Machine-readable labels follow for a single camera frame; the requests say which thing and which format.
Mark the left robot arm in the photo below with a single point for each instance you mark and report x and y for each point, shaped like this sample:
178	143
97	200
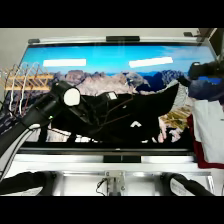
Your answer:
43	111

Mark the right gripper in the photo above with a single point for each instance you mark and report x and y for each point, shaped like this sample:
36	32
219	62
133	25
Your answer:
197	70

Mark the row of clothes hangers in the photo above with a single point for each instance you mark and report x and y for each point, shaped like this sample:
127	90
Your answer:
26	78

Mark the red garment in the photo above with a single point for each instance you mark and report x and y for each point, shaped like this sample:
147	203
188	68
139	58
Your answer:
200	156

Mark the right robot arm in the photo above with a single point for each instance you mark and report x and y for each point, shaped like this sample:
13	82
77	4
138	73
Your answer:
216	66

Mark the brown clothes hanger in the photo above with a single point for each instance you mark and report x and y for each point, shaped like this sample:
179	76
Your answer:
113	113

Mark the grey garment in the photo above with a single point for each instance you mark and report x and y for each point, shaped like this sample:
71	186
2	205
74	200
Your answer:
210	130

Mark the black T-shirt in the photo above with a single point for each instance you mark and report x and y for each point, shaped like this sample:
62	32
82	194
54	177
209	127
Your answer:
133	116

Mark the dark blue garment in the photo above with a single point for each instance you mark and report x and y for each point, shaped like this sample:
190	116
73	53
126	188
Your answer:
206	90

